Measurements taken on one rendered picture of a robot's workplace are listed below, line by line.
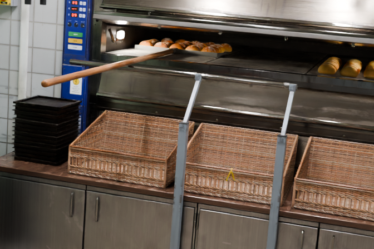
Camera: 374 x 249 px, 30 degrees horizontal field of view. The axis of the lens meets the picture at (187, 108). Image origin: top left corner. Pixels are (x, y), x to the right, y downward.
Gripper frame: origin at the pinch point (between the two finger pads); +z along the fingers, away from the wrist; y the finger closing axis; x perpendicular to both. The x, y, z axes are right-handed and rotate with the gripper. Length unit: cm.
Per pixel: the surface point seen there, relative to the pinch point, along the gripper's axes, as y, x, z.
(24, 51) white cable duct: -93, -58, 32
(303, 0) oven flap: -98, 106, -9
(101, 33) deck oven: -95, -9, 17
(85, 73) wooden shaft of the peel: 0.8, 25.9, 29.4
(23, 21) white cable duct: -93, -59, 14
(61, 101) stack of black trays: -78, -25, 57
